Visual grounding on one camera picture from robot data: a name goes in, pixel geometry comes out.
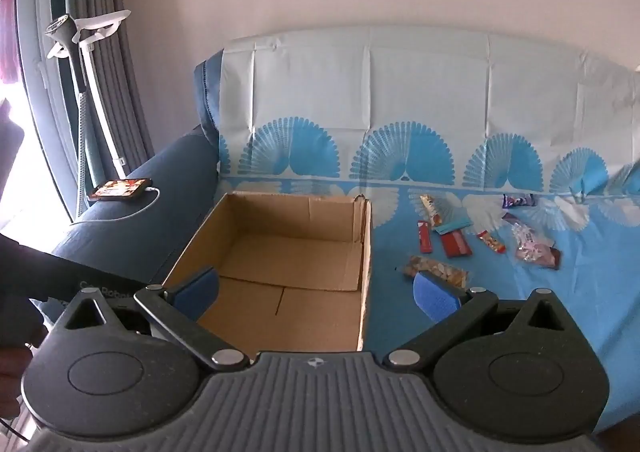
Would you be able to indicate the golden white snack packet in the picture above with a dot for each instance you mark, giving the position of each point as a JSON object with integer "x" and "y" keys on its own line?
{"x": 429, "y": 209}

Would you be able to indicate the blue sofa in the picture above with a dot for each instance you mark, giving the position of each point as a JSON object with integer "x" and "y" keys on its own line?
{"x": 165, "y": 166}

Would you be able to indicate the blue fan-print sofa cover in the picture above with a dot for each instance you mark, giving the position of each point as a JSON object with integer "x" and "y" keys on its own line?
{"x": 450, "y": 96}

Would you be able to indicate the black steamer head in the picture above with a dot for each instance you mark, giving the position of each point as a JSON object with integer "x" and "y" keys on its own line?
{"x": 60, "y": 27}

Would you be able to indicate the pink white snack packet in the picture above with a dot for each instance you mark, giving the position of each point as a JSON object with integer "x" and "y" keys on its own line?
{"x": 530, "y": 244}

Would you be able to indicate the red snack bar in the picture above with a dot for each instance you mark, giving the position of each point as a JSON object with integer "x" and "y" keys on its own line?
{"x": 424, "y": 237}

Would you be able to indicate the person's left hand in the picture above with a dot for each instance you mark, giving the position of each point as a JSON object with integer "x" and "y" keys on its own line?
{"x": 10, "y": 382}

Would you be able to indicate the dark red hanging cloth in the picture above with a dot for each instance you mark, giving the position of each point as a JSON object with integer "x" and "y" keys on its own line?
{"x": 7, "y": 31}

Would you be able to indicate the purple snack packet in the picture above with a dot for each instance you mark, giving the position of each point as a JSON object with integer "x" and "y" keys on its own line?
{"x": 518, "y": 201}

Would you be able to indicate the window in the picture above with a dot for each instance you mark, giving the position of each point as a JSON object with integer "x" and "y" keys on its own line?
{"x": 30, "y": 131}

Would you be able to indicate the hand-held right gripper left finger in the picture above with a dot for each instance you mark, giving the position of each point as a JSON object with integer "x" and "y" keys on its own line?
{"x": 199, "y": 290}

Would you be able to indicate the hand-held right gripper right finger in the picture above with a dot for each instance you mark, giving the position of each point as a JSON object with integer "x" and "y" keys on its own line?
{"x": 434, "y": 301}

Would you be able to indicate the smartphone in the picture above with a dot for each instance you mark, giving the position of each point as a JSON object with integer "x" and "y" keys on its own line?
{"x": 120, "y": 189}

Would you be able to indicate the grey curtain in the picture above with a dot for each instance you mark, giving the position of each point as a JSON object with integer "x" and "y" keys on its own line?
{"x": 125, "y": 96}

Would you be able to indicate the cardboard box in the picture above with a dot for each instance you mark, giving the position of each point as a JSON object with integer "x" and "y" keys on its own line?
{"x": 290, "y": 252}

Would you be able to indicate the red yellow snack packet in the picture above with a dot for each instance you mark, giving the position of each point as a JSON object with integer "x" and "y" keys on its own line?
{"x": 492, "y": 242}

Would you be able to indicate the teal snack packet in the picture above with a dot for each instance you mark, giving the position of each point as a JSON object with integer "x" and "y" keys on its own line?
{"x": 452, "y": 226}

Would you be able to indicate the brown nut bar packet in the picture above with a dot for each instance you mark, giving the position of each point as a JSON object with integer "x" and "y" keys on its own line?
{"x": 440, "y": 271}

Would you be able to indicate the dark red chocolate bar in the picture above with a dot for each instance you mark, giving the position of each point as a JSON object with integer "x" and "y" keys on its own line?
{"x": 456, "y": 245}

